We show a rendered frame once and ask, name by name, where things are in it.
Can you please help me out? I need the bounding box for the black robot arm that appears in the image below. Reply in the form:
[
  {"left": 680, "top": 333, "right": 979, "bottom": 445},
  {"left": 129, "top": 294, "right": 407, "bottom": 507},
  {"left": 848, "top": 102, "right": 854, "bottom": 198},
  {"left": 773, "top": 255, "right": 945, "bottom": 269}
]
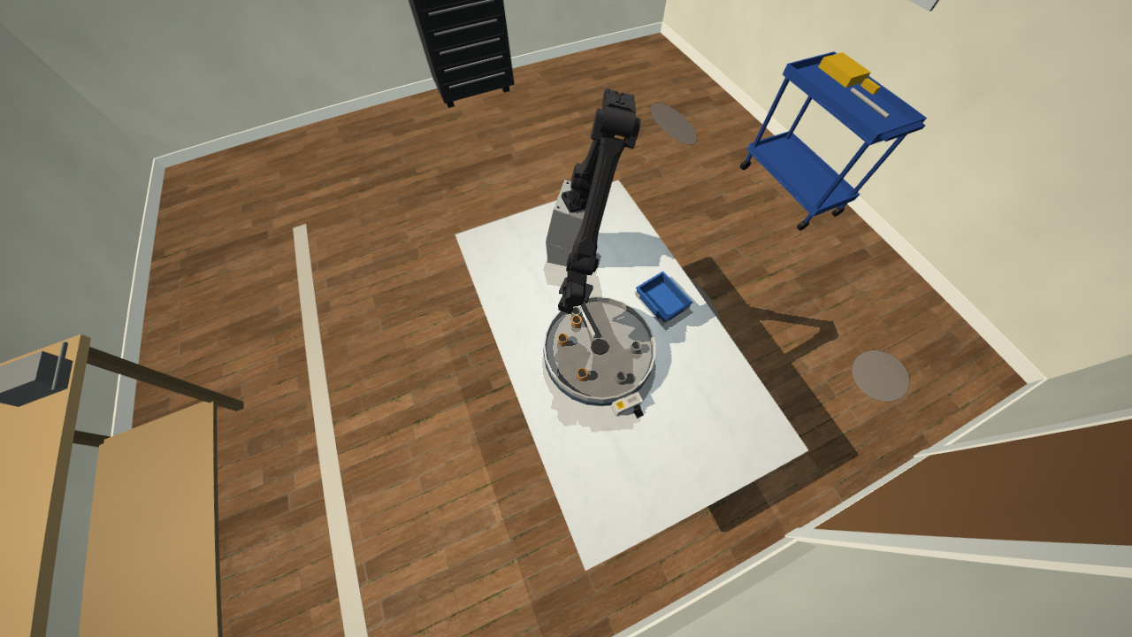
[{"left": 558, "top": 88, "right": 641, "bottom": 315}]

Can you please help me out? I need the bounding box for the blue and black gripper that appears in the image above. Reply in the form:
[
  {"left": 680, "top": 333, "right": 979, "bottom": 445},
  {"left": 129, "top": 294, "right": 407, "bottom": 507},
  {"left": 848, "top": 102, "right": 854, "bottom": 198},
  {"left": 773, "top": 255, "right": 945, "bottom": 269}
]
[{"left": 559, "top": 277, "right": 593, "bottom": 303}]

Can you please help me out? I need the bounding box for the blue crate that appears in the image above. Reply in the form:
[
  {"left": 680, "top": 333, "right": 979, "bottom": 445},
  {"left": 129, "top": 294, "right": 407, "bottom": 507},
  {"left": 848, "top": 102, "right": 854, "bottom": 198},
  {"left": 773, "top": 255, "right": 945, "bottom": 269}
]
[{"left": 635, "top": 272, "right": 692, "bottom": 326}]

